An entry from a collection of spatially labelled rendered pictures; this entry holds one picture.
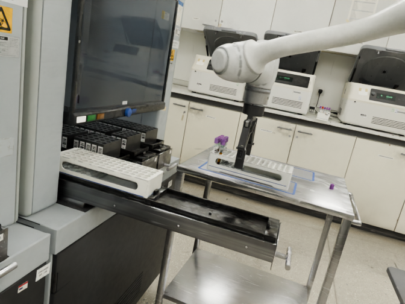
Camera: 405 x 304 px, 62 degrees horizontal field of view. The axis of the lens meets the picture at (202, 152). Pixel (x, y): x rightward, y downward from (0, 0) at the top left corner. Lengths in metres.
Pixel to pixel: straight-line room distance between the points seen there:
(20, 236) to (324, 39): 0.90
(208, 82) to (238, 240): 2.51
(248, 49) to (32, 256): 0.76
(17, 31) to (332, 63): 3.26
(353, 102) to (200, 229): 2.45
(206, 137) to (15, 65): 2.61
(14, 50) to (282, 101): 2.58
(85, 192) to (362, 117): 2.58
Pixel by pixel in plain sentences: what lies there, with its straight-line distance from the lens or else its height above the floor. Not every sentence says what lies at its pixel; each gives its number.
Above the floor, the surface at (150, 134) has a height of 0.86.
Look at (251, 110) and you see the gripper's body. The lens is 1.16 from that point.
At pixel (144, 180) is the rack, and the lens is 0.89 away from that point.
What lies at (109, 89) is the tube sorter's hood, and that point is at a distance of 1.07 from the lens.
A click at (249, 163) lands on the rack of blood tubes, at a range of 1.17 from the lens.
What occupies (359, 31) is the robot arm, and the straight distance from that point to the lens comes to 1.03.
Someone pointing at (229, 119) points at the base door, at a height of 0.73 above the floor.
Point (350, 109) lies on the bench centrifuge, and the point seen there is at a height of 1.03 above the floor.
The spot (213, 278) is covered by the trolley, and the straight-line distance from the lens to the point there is 1.59.
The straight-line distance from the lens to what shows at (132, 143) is 1.28.
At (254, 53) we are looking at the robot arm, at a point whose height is 1.23.
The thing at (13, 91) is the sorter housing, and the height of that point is 1.05.
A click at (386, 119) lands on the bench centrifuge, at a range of 3.20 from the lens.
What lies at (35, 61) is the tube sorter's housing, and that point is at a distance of 0.85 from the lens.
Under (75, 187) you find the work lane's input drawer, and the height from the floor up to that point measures 0.79.
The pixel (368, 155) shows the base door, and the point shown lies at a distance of 3.21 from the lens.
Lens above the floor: 1.18
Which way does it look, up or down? 14 degrees down
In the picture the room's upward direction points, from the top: 10 degrees clockwise
